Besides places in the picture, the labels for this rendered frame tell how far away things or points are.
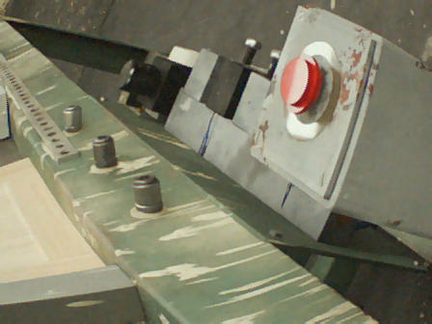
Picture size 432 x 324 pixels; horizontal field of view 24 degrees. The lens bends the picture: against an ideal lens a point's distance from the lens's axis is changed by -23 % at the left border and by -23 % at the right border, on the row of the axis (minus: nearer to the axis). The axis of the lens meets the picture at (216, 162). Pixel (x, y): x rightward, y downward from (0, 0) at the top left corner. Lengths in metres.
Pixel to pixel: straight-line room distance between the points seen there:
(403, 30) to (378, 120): 1.60
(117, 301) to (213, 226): 0.13
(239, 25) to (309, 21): 2.20
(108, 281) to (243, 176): 0.27
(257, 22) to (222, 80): 1.67
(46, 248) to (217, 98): 0.26
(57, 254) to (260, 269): 0.23
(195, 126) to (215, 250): 0.33
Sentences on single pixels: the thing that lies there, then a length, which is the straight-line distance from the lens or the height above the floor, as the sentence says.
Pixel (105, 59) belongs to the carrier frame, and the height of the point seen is 0.27.
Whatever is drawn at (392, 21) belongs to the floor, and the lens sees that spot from 2.33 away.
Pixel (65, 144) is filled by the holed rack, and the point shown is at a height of 0.88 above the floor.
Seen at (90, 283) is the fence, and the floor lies 0.93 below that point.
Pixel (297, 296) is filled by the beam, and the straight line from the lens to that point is 0.86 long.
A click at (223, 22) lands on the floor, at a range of 3.04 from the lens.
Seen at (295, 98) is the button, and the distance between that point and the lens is 0.71.
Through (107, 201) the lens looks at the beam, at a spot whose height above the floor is 0.88.
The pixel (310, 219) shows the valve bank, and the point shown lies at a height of 0.74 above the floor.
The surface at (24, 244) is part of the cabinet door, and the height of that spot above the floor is 0.95.
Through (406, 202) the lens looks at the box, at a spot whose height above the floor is 0.86.
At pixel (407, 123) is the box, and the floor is 0.88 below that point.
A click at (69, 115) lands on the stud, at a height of 0.87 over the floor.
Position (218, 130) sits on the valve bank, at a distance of 1.23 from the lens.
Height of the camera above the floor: 1.30
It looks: 27 degrees down
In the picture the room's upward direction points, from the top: 72 degrees counter-clockwise
